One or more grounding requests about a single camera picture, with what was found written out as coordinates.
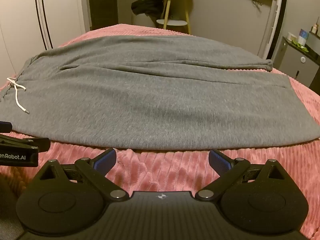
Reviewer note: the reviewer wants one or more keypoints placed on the black garment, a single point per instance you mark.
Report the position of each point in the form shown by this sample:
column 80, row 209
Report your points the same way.
column 147, row 3

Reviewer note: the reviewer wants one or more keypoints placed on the white cup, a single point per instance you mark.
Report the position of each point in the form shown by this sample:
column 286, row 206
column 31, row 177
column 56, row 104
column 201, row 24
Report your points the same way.
column 291, row 37

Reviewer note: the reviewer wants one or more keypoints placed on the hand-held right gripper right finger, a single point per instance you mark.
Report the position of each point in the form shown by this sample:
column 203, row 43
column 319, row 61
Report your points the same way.
column 220, row 162

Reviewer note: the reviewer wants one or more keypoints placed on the grey cabinet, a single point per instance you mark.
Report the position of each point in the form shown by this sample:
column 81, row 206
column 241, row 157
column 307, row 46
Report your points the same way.
column 297, row 67

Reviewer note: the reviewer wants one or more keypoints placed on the pink ribbed blanket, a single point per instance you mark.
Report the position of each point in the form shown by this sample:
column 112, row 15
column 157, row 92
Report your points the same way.
column 162, row 171

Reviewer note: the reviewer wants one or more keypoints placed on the small figurine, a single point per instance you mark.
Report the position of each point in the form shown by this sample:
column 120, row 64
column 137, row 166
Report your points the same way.
column 315, row 28

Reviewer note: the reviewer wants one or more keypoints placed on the grey pants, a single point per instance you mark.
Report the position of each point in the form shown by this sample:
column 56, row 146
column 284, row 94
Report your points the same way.
column 150, row 100

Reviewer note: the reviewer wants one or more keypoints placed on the yellow-legged side table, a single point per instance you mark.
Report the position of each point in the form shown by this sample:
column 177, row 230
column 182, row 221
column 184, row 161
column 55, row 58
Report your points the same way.
column 172, row 22

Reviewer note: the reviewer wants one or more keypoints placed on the dark brown door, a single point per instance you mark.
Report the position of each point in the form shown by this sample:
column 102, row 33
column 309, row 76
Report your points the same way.
column 102, row 2

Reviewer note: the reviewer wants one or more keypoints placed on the white standing panel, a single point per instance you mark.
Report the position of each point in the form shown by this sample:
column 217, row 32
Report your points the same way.
column 277, row 25

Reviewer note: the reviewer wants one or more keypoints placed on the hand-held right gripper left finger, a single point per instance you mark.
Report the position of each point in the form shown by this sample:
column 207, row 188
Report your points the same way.
column 106, row 159

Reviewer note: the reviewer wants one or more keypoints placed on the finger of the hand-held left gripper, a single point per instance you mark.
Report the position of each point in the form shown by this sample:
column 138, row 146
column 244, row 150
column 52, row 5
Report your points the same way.
column 5, row 126

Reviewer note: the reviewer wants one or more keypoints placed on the blue and white box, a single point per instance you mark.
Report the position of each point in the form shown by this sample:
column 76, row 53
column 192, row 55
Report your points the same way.
column 303, row 37

